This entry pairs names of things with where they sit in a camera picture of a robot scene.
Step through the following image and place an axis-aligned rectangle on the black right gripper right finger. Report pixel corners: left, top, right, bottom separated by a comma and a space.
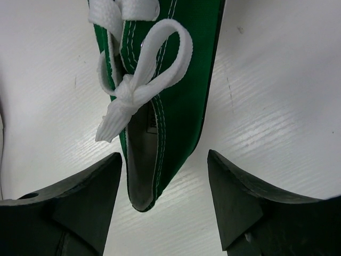
207, 150, 340, 255

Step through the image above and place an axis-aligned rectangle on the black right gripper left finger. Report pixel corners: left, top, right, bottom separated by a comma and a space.
1, 153, 122, 255

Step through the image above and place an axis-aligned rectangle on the green sneaker one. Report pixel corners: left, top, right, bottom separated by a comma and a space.
88, 1, 225, 212

